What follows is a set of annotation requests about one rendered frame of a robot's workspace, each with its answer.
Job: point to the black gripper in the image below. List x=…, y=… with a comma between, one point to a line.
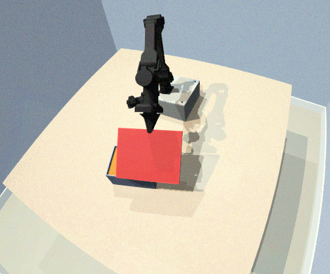
x=150, y=107

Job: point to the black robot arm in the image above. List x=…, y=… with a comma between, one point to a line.
x=153, y=72

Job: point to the red box lid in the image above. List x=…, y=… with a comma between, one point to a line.
x=151, y=157

